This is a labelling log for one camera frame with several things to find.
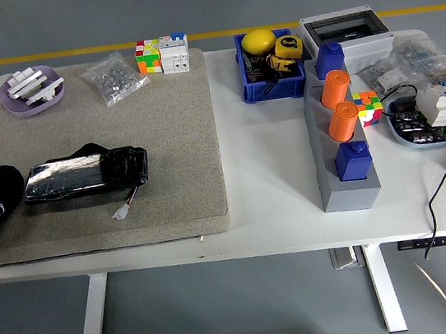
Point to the long grey block holder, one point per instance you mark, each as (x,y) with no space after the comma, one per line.
(349,195)

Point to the white circuit breaker blue top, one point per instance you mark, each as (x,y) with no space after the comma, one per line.
(444,102)
(175,55)

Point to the multicoloured puzzle cube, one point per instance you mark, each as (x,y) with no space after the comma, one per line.
(148,57)
(368,109)

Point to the black table control panel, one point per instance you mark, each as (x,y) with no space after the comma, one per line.
(431,242)

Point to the grey electrical box clear lid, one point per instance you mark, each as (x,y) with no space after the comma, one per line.
(368,45)

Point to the blue plastic bin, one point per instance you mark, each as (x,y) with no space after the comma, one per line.
(274,87)

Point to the clear bags of small parts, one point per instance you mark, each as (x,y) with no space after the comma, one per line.
(419,56)

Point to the purple oval tray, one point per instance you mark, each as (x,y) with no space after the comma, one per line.
(32,108)

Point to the clear bag of metal nuts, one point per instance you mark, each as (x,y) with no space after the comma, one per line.
(115,80)

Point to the small white peg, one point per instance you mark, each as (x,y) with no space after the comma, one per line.
(202,239)

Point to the grey-brown table mat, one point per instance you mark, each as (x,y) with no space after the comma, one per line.
(161,142)

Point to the white plastic block piece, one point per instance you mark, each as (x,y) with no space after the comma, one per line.
(23,74)

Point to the dark electronic parts pile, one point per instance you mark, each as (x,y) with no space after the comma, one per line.
(408,124)

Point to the white table leg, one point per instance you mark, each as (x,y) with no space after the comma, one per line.
(94,318)
(383,290)

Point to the round yellow tape measure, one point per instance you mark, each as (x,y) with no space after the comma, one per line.
(288,45)

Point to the blue square block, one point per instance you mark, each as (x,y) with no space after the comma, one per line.
(329,61)
(353,163)

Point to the white plastic bracket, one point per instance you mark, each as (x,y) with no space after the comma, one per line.
(46,91)

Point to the orange cylinder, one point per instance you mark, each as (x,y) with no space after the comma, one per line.
(342,121)
(334,89)

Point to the yellow black tape measure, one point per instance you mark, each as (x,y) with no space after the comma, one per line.
(281,63)

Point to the yellow ball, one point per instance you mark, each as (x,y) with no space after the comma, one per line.
(258,41)

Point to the light blue oval tray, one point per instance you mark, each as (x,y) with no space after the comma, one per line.
(406,142)

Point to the grey box under table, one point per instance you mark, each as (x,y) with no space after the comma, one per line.
(346,257)

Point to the silver metal bar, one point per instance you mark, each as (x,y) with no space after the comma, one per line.
(29,85)

